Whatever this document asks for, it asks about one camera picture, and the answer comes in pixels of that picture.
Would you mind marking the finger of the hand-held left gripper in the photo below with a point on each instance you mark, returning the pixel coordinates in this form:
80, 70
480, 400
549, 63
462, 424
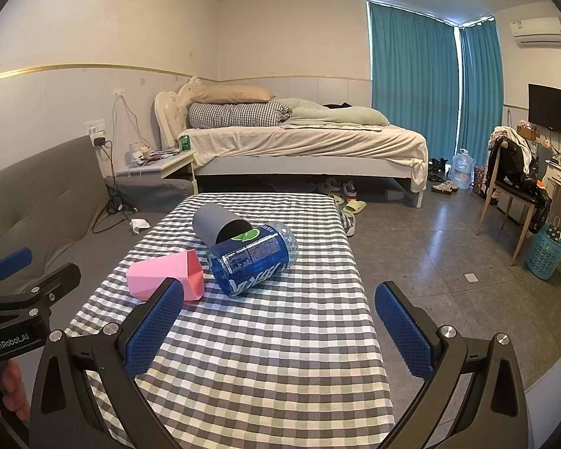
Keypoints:
13, 262
56, 283

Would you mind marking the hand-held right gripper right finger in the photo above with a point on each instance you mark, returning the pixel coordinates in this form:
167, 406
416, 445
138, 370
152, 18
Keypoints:
404, 332

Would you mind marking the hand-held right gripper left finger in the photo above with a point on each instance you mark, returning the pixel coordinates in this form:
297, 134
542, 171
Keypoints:
153, 329

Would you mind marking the pink cup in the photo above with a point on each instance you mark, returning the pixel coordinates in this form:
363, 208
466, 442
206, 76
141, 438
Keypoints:
156, 272

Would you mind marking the grey cup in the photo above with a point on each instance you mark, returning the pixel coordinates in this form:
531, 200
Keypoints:
210, 224

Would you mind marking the person's left hand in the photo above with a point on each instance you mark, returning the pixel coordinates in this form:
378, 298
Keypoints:
16, 386

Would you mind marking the grey sofa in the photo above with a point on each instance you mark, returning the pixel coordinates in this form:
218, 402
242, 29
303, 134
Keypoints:
46, 206

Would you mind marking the white paper scrap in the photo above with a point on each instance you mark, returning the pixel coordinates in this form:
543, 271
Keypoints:
471, 277

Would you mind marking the crumpled white tissue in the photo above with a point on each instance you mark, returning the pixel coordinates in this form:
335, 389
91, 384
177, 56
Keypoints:
139, 226

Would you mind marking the checkered tablecloth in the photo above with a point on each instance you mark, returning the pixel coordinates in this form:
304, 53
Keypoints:
271, 346

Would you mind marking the striped slippers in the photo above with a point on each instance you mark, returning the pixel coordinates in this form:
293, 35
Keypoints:
348, 224

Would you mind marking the blue label plastic bottle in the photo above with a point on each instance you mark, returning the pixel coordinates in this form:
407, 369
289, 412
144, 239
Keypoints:
255, 257

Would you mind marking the pale green slippers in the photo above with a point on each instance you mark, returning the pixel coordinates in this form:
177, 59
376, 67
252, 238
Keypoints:
355, 206

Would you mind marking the grey box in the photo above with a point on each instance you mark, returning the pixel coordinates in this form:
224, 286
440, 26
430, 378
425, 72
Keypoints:
395, 194

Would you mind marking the black charger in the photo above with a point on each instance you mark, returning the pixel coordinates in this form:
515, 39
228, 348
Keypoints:
100, 142

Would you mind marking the white sneakers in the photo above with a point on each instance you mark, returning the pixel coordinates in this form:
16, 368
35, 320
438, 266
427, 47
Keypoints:
445, 187

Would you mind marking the white nightstand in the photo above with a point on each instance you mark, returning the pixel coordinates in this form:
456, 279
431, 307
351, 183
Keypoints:
159, 166

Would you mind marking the white jar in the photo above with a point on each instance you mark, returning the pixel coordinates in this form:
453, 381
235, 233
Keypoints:
135, 148

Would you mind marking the grey sneakers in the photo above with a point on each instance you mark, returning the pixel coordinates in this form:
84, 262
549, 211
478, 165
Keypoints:
341, 188

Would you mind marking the teal laundry basket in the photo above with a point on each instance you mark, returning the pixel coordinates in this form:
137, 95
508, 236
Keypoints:
547, 255

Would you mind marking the black shoes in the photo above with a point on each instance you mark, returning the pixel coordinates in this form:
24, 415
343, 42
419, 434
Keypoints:
437, 168

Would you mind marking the red and white papers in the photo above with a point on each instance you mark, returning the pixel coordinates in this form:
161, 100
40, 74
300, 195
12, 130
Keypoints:
161, 152

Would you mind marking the clear water jug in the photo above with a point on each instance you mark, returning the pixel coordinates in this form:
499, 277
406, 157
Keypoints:
463, 173

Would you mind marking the patterned bag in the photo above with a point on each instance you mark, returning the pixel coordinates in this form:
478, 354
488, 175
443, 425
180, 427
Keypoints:
480, 180

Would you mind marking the wooden chair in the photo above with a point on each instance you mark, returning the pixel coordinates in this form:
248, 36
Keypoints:
509, 191

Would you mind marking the bed with beige bedding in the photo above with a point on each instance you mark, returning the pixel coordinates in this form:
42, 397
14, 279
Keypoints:
308, 166

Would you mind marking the black jacket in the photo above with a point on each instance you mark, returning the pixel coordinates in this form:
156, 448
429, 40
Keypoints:
512, 163

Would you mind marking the beige bed sheet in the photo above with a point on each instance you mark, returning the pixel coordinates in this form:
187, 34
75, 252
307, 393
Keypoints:
308, 142

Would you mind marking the pale green blanket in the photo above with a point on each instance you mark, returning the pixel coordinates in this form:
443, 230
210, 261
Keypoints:
336, 116

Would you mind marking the white garment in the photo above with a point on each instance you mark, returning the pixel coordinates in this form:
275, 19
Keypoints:
519, 136

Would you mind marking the checkered folded quilt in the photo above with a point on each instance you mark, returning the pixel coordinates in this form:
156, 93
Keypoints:
233, 114

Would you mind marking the dark clothing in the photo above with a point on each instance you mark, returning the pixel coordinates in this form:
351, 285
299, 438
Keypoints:
336, 105

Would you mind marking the beige pillow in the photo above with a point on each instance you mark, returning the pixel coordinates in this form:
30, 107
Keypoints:
231, 94

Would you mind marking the narrow teal curtain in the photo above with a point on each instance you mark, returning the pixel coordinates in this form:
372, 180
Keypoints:
481, 84

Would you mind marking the black television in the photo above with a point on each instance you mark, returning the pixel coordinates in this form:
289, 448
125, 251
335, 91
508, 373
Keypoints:
551, 110

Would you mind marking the wide teal curtain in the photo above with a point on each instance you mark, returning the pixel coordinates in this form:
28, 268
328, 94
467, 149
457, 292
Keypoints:
411, 65

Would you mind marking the white air conditioner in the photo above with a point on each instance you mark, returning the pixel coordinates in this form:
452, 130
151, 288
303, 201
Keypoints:
540, 32

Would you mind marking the white wall socket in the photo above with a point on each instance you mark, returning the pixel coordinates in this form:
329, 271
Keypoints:
95, 127

